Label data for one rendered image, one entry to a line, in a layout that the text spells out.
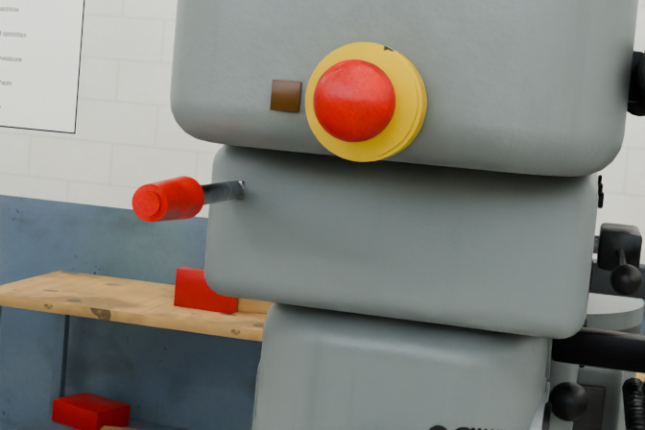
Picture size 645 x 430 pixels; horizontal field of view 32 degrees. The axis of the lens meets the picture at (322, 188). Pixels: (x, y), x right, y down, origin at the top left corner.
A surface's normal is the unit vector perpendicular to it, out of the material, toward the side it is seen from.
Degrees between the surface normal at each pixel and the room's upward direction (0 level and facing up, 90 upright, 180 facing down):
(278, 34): 90
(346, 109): 94
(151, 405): 90
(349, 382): 90
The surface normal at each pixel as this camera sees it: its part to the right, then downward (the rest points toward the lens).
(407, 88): -0.24, 0.05
